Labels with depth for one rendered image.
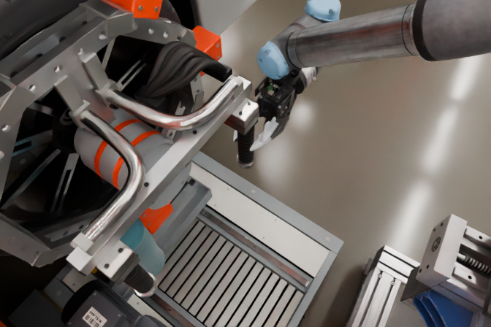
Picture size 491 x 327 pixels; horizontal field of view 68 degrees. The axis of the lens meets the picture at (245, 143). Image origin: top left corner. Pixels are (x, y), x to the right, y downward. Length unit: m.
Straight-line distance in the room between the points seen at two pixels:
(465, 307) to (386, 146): 1.08
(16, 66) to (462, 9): 0.60
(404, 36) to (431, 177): 1.36
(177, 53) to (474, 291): 0.71
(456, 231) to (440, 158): 1.10
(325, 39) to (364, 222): 1.13
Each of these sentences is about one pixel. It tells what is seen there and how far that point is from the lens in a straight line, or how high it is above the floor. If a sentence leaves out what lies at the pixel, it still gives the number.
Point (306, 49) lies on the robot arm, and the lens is 0.69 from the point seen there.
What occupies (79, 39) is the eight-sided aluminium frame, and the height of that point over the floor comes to 1.12.
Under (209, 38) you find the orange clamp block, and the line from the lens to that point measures 0.92.
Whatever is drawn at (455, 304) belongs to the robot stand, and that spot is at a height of 0.68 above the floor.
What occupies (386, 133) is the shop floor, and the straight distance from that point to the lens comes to 1.92.
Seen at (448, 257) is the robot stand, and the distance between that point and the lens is 0.85.
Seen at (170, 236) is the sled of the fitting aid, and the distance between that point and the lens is 1.42.
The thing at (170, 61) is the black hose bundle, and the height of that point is 1.04.
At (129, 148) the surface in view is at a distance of 0.60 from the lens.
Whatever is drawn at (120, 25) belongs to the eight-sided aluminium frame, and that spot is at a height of 1.10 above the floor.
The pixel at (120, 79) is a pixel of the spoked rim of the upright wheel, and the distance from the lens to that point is 0.88.
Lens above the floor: 1.50
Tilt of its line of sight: 58 degrees down
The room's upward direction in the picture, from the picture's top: straight up
